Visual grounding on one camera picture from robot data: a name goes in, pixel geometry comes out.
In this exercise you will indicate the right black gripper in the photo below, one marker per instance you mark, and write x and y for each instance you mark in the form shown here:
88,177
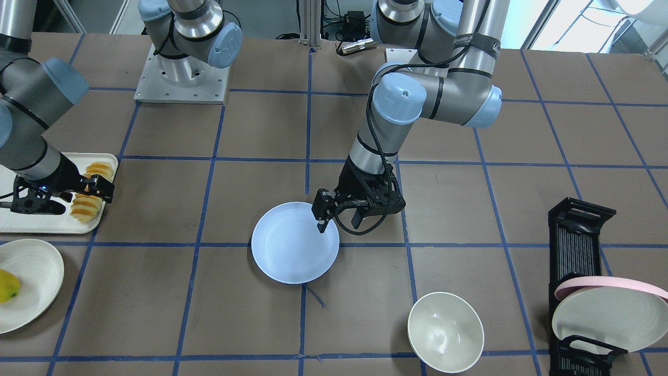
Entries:
66,175

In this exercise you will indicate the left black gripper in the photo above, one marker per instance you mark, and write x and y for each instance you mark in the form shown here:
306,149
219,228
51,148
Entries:
350,180

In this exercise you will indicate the sliced bread loaf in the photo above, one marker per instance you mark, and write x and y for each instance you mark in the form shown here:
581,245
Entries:
83,207

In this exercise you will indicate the blue plate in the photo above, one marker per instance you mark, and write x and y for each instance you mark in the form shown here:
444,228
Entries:
288,247

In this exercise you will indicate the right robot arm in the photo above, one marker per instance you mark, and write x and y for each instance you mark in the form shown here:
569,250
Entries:
36,94

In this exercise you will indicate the cream plate with lemon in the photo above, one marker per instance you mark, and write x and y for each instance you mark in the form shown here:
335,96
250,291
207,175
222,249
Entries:
39,267

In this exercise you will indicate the pink plate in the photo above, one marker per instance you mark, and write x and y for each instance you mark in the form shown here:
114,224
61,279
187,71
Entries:
572,285

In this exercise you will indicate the cream plate in rack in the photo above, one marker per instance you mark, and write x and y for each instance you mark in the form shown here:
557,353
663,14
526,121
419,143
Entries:
624,318

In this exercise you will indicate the white rectangular tray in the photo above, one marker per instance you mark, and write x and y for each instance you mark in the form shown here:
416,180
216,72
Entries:
65,223

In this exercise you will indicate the yellow lemon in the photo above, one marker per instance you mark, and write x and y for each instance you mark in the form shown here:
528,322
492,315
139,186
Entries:
10,286

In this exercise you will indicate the cream bowl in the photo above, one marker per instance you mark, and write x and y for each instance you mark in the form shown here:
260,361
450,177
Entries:
446,332

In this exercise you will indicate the black dish rack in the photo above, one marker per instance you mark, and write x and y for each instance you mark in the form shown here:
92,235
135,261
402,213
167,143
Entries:
574,230

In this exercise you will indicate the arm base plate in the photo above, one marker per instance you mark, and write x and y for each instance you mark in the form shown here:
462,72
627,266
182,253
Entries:
396,56
183,81

